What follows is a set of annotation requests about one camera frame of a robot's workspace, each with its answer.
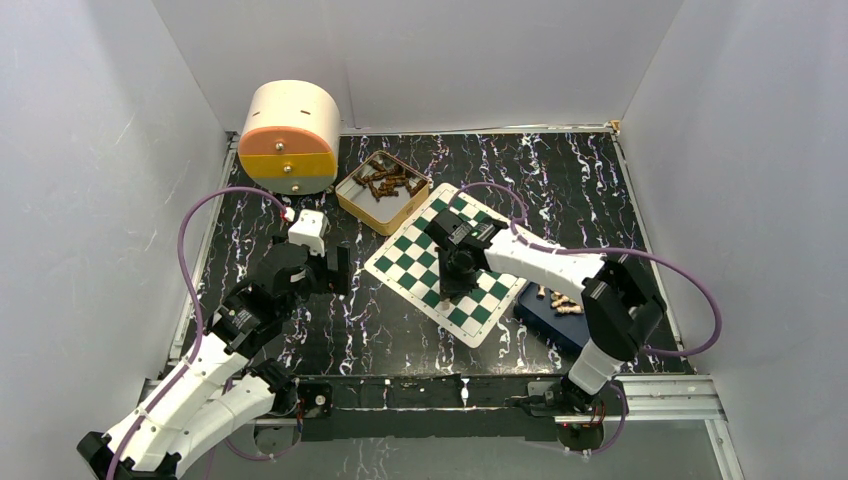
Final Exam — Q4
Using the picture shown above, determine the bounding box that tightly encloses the tan square tin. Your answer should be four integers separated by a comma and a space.
335, 150, 432, 237

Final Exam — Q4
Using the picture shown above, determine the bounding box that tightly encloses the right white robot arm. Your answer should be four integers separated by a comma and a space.
425, 209, 667, 414

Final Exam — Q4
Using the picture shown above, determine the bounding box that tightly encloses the pile of dark chess pieces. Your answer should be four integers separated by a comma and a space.
353, 160, 428, 201

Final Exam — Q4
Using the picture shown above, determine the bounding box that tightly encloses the green white chess board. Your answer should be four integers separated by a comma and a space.
365, 184, 527, 348

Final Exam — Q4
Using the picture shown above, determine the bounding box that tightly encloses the dark blue tray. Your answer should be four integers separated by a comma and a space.
513, 282, 590, 356

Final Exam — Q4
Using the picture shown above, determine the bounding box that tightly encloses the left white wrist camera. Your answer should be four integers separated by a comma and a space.
287, 209, 328, 257

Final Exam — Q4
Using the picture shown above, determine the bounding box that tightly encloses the cream round drawer box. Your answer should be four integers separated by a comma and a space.
237, 80, 342, 195

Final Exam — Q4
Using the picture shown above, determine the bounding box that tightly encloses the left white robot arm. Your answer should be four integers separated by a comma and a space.
77, 237, 352, 479

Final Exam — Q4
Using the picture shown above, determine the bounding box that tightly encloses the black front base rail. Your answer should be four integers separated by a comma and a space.
299, 374, 577, 442

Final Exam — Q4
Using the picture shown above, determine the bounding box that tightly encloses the pile of light chess pieces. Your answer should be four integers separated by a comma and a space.
550, 291, 584, 315

